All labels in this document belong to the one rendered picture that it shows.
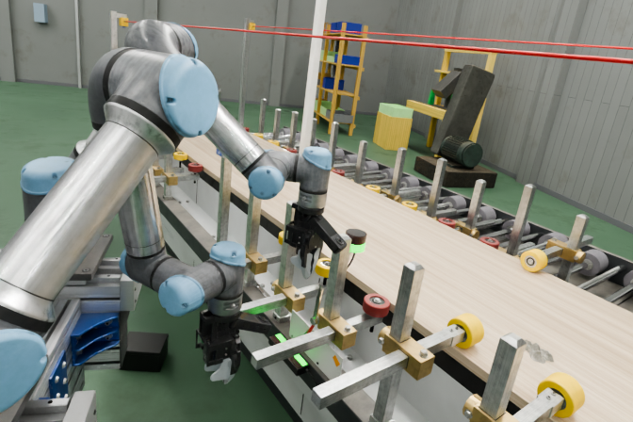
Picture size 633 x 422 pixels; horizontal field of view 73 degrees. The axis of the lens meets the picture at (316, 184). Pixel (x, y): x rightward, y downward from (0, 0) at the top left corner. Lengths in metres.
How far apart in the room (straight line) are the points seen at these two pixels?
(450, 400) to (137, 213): 0.96
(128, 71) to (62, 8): 12.03
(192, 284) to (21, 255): 0.33
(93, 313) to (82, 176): 0.67
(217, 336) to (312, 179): 0.43
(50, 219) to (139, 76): 0.22
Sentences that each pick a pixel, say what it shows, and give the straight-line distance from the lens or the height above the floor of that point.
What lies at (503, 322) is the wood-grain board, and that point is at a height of 0.90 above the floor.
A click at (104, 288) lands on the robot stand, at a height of 0.97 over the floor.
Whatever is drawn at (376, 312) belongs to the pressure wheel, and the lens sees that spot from 1.31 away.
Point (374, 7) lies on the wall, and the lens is 12.95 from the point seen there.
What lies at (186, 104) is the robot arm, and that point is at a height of 1.50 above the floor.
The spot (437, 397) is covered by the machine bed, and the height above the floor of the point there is 0.71.
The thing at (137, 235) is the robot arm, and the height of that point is 1.22.
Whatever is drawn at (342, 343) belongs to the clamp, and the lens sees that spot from 1.25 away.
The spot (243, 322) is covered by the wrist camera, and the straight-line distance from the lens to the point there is 1.02.
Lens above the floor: 1.59
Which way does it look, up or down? 17 degrees down
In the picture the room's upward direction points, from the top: 7 degrees clockwise
